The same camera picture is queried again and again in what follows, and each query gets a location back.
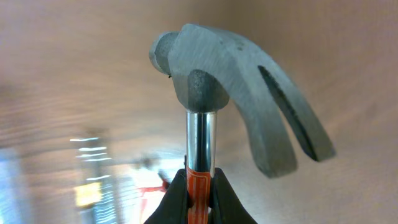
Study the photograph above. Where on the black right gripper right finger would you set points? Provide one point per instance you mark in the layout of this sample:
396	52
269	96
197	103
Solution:
225	206

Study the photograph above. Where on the yellow black screwdriver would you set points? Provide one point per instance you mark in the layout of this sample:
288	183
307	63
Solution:
88	192

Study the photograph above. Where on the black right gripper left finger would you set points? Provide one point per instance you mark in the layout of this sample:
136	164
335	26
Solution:
174	205

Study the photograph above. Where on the red handled pliers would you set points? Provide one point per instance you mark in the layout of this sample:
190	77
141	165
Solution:
152	185

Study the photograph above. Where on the small hammer black handle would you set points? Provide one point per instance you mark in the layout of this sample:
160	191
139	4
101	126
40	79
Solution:
210	67

